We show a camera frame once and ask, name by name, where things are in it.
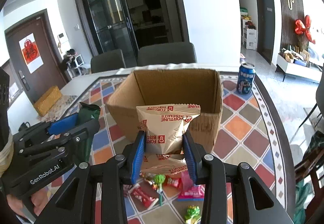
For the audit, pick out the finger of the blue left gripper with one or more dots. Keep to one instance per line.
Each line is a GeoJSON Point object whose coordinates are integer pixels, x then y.
{"type": "Point", "coordinates": [63, 125]}

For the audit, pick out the colourful diamond pattern tablecloth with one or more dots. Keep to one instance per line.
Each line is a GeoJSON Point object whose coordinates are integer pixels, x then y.
{"type": "Point", "coordinates": [250, 131]}

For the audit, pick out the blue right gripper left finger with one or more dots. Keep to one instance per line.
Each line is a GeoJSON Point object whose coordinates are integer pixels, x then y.
{"type": "Point", "coordinates": [136, 156]}

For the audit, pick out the green lollipop candy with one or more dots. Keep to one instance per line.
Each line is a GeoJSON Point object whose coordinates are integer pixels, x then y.
{"type": "Point", "coordinates": [159, 180]}

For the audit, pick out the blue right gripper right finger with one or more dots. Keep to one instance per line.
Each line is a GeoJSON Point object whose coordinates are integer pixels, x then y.
{"type": "Point", "coordinates": [190, 153]}

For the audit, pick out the white tv cabinet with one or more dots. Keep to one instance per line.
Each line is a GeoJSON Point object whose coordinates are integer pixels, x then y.
{"type": "Point", "coordinates": [298, 71]}

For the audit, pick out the pink snack packet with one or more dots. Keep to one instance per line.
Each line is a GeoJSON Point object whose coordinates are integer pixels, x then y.
{"type": "Point", "coordinates": [190, 191]}

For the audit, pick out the red white candy packet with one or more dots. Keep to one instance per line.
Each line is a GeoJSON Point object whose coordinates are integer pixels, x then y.
{"type": "Point", "coordinates": [147, 200]}

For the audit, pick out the grey dining chair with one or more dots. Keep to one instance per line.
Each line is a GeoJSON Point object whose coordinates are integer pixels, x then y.
{"type": "Point", "coordinates": [107, 61]}
{"type": "Point", "coordinates": [176, 53]}

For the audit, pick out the red flower decoration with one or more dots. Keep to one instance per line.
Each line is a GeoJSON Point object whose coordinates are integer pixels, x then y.
{"type": "Point", "coordinates": [303, 28]}

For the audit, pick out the white stool with bag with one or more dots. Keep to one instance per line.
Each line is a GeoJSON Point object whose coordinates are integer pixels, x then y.
{"type": "Point", "coordinates": [73, 63]}

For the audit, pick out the red fu door poster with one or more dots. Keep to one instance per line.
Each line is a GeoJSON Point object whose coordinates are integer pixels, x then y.
{"type": "Point", "coordinates": [30, 53]}

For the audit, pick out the white storage shelf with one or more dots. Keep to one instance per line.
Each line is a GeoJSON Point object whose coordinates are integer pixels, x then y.
{"type": "Point", "coordinates": [248, 30]}

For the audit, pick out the blue pepsi can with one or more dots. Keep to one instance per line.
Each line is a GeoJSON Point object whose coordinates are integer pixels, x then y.
{"type": "Point", "coordinates": [246, 77]}

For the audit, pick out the green toy candy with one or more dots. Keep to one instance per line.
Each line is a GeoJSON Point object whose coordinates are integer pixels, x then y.
{"type": "Point", "coordinates": [192, 215]}

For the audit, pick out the person's left hand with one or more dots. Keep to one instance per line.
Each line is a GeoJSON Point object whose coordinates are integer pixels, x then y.
{"type": "Point", "coordinates": [38, 199]}

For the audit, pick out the right grey dining chair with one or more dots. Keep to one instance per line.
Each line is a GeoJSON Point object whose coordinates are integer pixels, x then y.
{"type": "Point", "coordinates": [176, 53]}

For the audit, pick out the beige fortune biscuits bag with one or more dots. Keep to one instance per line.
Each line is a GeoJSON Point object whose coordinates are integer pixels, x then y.
{"type": "Point", "coordinates": [165, 125]}

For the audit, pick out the small red candy packet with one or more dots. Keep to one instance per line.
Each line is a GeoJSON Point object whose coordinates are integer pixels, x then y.
{"type": "Point", "coordinates": [173, 182]}

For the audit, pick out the patterned floral placemat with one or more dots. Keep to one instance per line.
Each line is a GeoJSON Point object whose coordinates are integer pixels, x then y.
{"type": "Point", "coordinates": [58, 109]}

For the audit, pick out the left grey dining chair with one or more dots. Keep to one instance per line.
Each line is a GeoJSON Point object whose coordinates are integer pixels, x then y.
{"type": "Point", "coordinates": [107, 61]}

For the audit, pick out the brown cardboard box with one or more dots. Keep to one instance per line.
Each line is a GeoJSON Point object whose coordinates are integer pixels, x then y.
{"type": "Point", "coordinates": [202, 87]}

